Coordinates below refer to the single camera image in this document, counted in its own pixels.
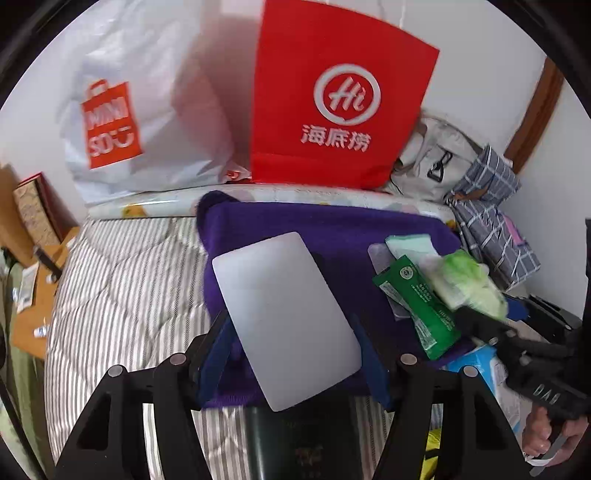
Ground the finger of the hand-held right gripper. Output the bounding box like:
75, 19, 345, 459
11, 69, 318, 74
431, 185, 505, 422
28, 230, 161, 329
501, 295, 530, 325
455, 306, 525, 354

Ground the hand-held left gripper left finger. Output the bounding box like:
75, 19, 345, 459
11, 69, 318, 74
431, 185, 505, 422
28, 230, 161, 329
55, 309, 232, 480

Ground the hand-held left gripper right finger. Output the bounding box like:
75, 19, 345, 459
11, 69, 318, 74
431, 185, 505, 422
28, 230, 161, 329
348, 314, 527, 480

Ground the green and white plastic wrap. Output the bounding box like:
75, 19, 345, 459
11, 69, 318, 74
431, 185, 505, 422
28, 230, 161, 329
420, 249, 509, 322

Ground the white rectangular plastic board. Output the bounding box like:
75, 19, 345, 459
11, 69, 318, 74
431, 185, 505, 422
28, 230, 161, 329
211, 232, 363, 412

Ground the person's right hand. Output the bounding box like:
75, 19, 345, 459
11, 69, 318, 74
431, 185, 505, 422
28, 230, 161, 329
521, 408, 591, 467

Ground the light blue white box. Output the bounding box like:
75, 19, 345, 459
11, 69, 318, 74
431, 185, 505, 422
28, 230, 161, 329
445, 345, 532, 433

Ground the grey plaid fabric bag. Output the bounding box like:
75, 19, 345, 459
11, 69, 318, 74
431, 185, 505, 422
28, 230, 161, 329
450, 198, 542, 292

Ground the green foil packet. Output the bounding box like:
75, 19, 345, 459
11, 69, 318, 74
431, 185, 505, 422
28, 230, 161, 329
373, 255, 462, 361

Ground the pale green wipes pack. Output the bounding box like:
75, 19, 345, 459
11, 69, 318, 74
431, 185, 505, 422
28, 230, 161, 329
385, 234, 439, 264

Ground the clear plastic packet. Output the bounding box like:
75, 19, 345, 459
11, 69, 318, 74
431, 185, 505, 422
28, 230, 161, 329
368, 242, 408, 320

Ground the striped bed quilt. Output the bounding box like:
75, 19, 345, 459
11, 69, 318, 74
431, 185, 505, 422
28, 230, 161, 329
44, 215, 522, 480

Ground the grey plaid pillow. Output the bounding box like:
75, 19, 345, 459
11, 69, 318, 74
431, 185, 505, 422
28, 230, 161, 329
445, 145, 523, 205

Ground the purple knitted sweater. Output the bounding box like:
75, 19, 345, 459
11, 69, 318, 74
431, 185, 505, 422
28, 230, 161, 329
196, 190, 476, 409

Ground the floral rolled mat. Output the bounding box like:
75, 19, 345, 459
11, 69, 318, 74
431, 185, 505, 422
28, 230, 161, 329
88, 182, 459, 228

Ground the wooden nightstand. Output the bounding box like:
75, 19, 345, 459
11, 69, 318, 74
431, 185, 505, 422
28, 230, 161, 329
9, 231, 82, 361

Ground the beige canvas bag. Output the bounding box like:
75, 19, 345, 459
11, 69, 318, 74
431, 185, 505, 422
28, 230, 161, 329
383, 111, 482, 202

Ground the white plastic shopping bag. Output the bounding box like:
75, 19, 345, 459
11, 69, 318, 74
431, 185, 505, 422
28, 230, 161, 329
56, 0, 259, 206

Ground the wooden bed headboard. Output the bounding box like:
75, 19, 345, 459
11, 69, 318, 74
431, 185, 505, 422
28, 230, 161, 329
0, 163, 25, 265

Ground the red paper bag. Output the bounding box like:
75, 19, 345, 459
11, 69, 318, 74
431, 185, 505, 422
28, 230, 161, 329
249, 0, 441, 190

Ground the wooden door frame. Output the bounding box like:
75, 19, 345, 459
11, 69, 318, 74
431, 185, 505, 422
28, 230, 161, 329
503, 58, 567, 174

